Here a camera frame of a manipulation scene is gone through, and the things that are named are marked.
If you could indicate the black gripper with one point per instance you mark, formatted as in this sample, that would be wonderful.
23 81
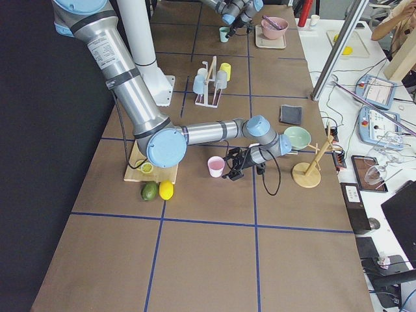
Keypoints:
246 160
237 25

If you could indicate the mint green cup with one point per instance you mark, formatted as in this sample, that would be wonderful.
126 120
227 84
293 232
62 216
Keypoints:
223 34

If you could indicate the pink plastic cup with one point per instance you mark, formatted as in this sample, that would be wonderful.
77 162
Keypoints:
216 166

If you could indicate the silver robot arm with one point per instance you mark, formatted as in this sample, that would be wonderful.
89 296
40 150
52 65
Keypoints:
236 14
119 39

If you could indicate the yellow cup on rack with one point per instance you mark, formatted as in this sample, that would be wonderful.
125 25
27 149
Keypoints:
226 67

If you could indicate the grey cup on rack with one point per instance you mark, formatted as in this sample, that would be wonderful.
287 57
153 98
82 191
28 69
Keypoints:
221 80

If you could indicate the white cup on rack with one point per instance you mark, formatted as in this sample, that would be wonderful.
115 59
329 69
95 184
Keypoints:
202 72

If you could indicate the light blue cup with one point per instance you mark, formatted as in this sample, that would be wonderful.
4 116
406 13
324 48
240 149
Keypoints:
199 85

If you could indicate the white cup holder rack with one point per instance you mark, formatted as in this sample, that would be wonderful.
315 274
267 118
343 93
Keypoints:
211 96

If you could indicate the white paper cup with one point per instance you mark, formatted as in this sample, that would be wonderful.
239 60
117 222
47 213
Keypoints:
314 20

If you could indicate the beige tray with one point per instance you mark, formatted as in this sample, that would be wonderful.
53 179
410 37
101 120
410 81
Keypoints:
262 41

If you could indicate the pink bowl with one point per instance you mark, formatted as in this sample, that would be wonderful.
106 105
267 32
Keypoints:
274 27

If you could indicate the wooden cutting board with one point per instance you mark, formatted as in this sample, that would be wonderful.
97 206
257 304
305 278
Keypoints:
158 174

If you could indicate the yellow lemon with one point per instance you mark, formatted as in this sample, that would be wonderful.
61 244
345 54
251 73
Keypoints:
166 189

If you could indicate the wooden mug tree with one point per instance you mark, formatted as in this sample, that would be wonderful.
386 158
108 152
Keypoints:
307 175

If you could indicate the mint green bowl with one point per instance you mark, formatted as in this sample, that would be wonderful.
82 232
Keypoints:
298 136

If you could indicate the red bottle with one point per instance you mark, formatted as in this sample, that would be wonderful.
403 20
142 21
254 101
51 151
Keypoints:
306 6

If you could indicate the dark grey folded cloth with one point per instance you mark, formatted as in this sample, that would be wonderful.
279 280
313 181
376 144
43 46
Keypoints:
290 115

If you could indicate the green avocado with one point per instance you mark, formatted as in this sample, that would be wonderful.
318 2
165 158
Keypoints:
149 191

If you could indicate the lime half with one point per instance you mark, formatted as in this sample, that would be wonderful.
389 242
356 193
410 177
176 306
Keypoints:
146 168

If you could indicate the black wine glass stand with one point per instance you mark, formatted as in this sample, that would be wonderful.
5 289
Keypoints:
369 174

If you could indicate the upper teach pendant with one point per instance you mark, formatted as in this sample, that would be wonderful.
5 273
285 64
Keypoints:
377 91

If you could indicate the teach pendant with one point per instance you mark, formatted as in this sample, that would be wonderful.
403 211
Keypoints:
377 91
376 128

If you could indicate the lower teach pendant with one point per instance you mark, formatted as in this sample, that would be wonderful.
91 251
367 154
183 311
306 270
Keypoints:
376 128

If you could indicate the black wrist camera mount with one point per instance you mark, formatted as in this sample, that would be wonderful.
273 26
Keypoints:
260 168

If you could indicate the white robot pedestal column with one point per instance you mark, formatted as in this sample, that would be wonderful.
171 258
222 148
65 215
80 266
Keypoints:
136 23

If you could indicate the aluminium frame post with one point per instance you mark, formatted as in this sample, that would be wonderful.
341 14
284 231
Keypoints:
349 24

